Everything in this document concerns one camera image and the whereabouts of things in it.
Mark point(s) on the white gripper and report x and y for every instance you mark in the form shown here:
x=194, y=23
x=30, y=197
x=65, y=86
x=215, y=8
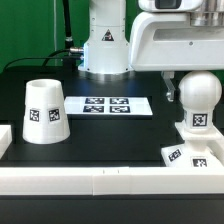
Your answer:
x=167, y=42

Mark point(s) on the white lamp bulb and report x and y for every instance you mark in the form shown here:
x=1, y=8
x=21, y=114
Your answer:
x=200, y=91

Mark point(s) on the white lamp base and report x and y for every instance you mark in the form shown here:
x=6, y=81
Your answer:
x=194, y=152

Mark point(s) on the white lamp shade cone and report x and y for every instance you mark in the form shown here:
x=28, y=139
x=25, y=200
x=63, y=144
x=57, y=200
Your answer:
x=45, y=120

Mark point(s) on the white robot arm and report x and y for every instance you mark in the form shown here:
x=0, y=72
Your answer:
x=106, y=52

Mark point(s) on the white marker plate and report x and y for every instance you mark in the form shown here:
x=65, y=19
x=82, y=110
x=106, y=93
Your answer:
x=133, y=106

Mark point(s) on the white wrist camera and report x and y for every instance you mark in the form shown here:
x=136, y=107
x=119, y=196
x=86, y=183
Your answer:
x=169, y=5

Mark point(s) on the white front fence wall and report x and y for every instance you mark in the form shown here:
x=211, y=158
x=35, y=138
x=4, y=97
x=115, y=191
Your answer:
x=110, y=181

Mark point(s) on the white left fence wall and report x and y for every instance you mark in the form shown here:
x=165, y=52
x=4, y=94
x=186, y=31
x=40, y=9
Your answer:
x=5, y=138

